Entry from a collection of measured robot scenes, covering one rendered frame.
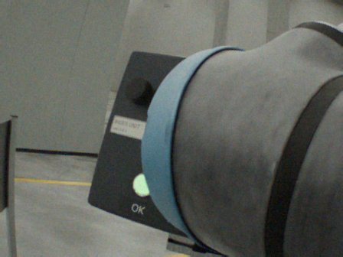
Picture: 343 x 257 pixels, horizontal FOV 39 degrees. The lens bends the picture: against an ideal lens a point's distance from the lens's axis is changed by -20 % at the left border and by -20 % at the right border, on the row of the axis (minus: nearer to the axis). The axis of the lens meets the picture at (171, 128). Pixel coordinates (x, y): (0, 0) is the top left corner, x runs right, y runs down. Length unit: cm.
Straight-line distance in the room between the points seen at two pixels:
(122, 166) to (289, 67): 40
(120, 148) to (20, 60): 579
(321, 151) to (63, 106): 667
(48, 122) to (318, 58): 652
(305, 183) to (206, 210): 7
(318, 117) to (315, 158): 2
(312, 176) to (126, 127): 46
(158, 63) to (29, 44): 583
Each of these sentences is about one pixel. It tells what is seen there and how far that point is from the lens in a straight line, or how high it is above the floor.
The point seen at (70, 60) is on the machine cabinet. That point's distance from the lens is 681.
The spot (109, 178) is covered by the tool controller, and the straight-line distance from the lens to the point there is 65.
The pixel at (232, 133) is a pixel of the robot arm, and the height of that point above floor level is 122.
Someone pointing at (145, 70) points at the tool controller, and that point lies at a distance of 66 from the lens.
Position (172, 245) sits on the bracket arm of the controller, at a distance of 68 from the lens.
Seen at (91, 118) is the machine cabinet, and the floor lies 48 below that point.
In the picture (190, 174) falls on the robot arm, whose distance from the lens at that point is 27.
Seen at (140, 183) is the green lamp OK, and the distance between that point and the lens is 61.
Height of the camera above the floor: 124
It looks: 6 degrees down
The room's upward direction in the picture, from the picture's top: 9 degrees clockwise
